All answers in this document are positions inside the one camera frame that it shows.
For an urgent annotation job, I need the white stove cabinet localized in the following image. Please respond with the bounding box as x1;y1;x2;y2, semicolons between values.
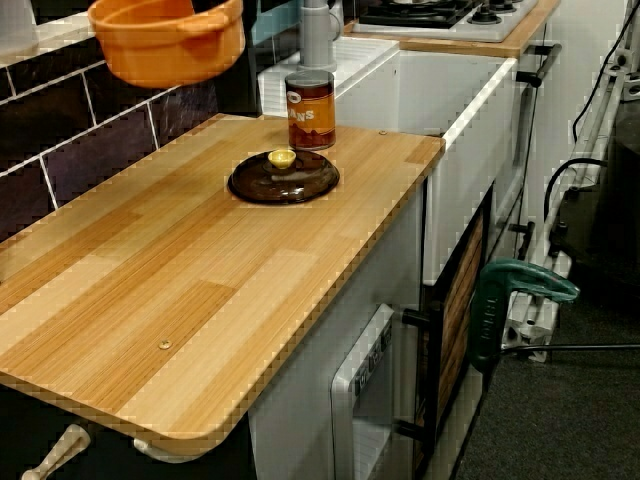
492;0;626;281

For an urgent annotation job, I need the toy stove top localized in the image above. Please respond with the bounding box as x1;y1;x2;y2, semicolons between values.
349;0;541;44

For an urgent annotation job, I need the grey dishwasher door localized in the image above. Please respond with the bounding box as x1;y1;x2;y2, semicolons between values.
329;303;396;480

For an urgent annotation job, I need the teal plastic bin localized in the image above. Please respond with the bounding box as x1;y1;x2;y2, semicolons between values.
249;0;301;46

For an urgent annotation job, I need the white plain container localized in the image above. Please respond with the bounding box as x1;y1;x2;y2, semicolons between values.
0;0;39;54

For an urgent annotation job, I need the grey toy faucet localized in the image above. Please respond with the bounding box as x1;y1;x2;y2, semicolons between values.
297;0;346;75

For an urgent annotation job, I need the green clamp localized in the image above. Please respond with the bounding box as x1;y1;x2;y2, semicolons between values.
469;259;581;374

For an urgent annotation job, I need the white kitchen cabinet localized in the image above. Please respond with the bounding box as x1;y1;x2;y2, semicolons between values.
247;184;431;480

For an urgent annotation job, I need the orange plastic pot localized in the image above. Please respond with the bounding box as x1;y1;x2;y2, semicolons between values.
88;0;246;90

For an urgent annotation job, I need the white sink unit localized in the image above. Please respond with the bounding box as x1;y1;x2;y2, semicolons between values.
257;37;519;289

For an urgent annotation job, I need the black door handle bar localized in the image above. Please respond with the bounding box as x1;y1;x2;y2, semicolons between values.
402;299;444;444

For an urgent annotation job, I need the aluminium frame rail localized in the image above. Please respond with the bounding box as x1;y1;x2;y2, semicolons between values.
499;47;640;362

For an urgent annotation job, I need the black hanging cable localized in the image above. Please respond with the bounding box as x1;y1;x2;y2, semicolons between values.
571;0;632;144

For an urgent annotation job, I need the beige shelf ledge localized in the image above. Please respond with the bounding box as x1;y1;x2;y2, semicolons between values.
0;9;119;64

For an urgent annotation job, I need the orange beans can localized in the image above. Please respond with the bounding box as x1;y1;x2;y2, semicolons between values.
284;69;337;152

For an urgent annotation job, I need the black floor rod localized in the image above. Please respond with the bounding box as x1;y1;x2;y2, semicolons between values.
499;341;640;357

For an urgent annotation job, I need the short black cabinet handle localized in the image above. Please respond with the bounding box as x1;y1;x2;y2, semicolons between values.
516;43;562;89

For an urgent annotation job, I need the cream peg handle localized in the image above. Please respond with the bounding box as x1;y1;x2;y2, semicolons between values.
19;423;92;480
132;435;221;461

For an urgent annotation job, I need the black looped cable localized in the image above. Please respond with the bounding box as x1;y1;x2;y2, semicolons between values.
543;157;610;221

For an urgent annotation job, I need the dark tiled backsplash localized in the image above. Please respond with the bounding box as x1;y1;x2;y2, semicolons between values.
0;44;261;241

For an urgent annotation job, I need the black bulky equipment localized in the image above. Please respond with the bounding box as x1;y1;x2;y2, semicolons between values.
549;99;640;301

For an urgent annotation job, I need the wooden slat door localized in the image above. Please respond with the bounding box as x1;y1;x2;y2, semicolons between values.
433;212;487;426

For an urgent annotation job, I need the brown lid with yellow knob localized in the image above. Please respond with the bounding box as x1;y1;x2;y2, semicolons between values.
227;148;341;205

